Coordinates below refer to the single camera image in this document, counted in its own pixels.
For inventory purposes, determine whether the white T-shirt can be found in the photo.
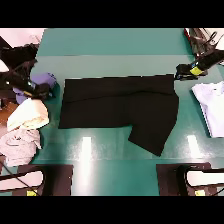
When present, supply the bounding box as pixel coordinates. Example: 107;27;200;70
191;80;224;139

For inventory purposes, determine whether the black T-shirt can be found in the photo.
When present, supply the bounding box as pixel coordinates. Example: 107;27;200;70
58;74;180;157

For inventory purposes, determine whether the purple garment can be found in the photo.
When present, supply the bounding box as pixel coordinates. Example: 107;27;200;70
13;72;58;105

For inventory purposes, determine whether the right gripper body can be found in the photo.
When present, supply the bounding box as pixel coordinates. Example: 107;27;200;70
175;62;203;81

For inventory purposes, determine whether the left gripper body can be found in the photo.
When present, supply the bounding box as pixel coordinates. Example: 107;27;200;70
31;82;56;100

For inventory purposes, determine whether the dark green garment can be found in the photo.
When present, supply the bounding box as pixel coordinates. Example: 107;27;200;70
188;28;214;56

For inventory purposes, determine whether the cream garment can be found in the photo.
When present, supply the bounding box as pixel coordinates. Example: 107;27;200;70
6;98;51;133

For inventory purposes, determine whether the pale grey garment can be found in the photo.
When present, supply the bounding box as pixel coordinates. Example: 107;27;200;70
0;127;43;168

